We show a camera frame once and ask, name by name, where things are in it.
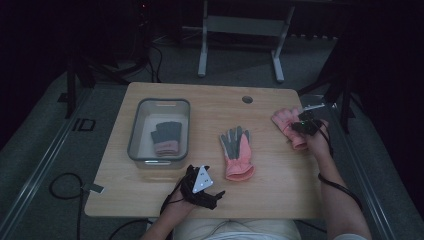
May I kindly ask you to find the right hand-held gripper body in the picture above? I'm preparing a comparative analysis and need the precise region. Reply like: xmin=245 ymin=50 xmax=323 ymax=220
xmin=297 ymin=103 xmax=326 ymax=137

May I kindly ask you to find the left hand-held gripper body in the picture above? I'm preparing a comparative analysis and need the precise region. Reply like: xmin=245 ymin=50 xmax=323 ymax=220
xmin=179 ymin=164 xmax=218 ymax=211

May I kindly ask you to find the pink glove with print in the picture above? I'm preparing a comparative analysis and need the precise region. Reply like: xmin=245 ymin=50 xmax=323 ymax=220
xmin=271 ymin=107 xmax=310 ymax=151

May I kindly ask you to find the pink glove grey palm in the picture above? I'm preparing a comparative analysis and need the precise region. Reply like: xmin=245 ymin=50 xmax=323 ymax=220
xmin=218 ymin=125 xmax=256 ymax=182

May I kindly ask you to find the clear plastic bin grey rim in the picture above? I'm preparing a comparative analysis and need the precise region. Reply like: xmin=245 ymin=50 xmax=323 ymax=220
xmin=126 ymin=97 xmax=191 ymax=170

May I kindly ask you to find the person's right hand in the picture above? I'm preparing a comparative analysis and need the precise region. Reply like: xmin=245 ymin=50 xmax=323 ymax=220
xmin=304 ymin=119 xmax=332 ymax=160

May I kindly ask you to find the person's left hand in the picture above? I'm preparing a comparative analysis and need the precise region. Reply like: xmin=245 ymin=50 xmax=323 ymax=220
xmin=165 ymin=196 xmax=198 ymax=223

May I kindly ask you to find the person's light clothing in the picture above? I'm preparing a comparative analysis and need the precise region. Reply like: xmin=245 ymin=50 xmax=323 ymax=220
xmin=173 ymin=218 xmax=303 ymax=240

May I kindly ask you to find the black metal stand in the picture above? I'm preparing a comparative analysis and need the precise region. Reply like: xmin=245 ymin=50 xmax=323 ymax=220
xmin=297 ymin=33 xmax=365 ymax=135
xmin=57 ymin=54 xmax=132 ymax=120

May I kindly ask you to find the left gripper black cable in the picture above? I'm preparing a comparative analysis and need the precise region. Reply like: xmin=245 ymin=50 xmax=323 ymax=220
xmin=159 ymin=173 xmax=188 ymax=216

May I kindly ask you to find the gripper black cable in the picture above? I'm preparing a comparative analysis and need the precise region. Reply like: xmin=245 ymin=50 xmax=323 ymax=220
xmin=317 ymin=128 xmax=364 ymax=211
xmin=159 ymin=173 xmax=188 ymax=216

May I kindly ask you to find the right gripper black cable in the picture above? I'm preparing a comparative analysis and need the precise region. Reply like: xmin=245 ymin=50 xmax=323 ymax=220
xmin=317 ymin=128 xmax=364 ymax=211

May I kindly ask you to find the black cable under table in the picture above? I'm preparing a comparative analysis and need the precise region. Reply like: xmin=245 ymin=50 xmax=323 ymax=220
xmin=109 ymin=218 xmax=153 ymax=240

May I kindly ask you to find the grey cable plug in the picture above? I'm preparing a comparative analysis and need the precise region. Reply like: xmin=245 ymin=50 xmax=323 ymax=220
xmin=81 ymin=182 xmax=106 ymax=195

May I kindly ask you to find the white metal desk frame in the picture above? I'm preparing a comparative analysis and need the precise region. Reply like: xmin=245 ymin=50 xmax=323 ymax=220
xmin=197 ymin=0 xmax=296 ymax=84

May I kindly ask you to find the black floor cable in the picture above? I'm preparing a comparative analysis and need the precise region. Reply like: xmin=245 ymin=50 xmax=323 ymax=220
xmin=48 ymin=172 xmax=85 ymax=240

